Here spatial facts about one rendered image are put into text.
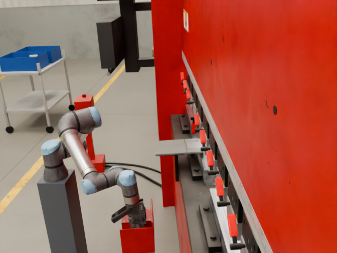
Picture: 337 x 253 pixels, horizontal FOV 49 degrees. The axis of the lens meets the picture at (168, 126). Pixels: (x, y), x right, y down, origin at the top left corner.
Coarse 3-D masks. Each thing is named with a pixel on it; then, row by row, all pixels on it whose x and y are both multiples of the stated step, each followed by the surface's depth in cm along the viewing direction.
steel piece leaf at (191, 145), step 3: (186, 144) 212; (189, 144) 216; (192, 144) 216; (195, 144) 216; (198, 144) 216; (201, 144) 215; (186, 147) 211; (189, 147) 213; (192, 147) 212; (195, 147) 212; (198, 147) 212
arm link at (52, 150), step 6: (48, 144) 225; (54, 144) 224; (60, 144) 227; (42, 150) 224; (48, 150) 222; (54, 150) 223; (60, 150) 226; (48, 156) 223; (54, 156) 224; (60, 156) 226; (66, 156) 229; (48, 162) 225; (54, 162) 225; (60, 162) 228
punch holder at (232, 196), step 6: (228, 174) 120; (228, 180) 120; (228, 186) 121; (234, 186) 112; (228, 192) 122; (234, 192) 112; (228, 198) 122; (234, 198) 112; (234, 204) 113; (240, 204) 107; (228, 210) 122; (234, 210) 113; (240, 210) 108; (240, 216) 109; (240, 222) 109; (240, 228) 110; (240, 234) 111; (240, 240) 114
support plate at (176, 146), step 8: (160, 144) 218; (168, 144) 218; (176, 144) 217; (184, 144) 217; (160, 152) 209; (168, 152) 208; (176, 152) 208; (184, 152) 207; (192, 152) 207; (200, 152) 208
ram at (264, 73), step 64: (192, 0) 192; (256, 0) 77; (320, 0) 48; (192, 64) 211; (256, 64) 80; (320, 64) 49; (256, 128) 83; (320, 128) 51; (256, 192) 87; (320, 192) 52
